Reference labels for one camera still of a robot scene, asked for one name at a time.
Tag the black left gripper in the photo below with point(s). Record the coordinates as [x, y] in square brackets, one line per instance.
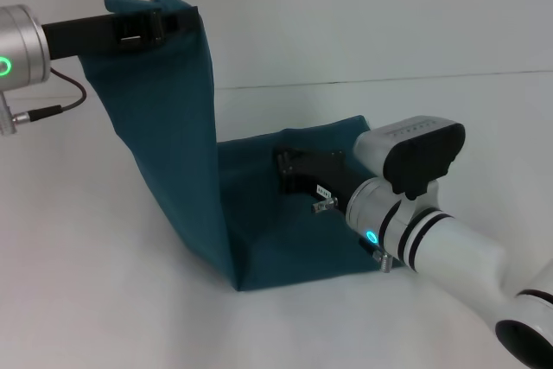
[99, 34]

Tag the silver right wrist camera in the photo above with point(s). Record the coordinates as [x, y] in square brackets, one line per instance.
[410, 155]

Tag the teal FREE print T-shirt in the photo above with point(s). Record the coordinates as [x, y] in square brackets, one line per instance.
[181, 135]

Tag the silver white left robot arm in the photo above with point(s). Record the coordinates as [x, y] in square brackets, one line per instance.
[23, 47]

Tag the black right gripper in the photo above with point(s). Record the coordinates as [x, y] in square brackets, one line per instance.
[319, 174]

